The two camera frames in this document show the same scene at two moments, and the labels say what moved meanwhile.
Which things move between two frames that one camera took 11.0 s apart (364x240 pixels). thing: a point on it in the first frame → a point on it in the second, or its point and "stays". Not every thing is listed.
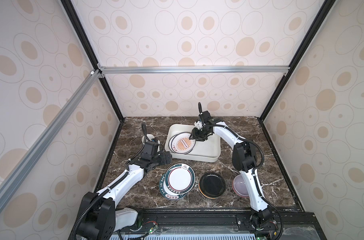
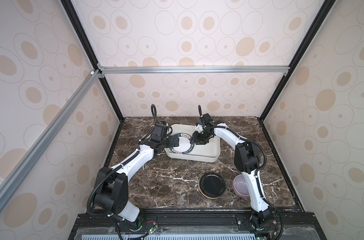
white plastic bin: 208,151 stays
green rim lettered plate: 167,193 → 185,146
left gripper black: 163,160 → 171,144
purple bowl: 239,187 stays
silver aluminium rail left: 2,192 stays
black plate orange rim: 212,185 stays
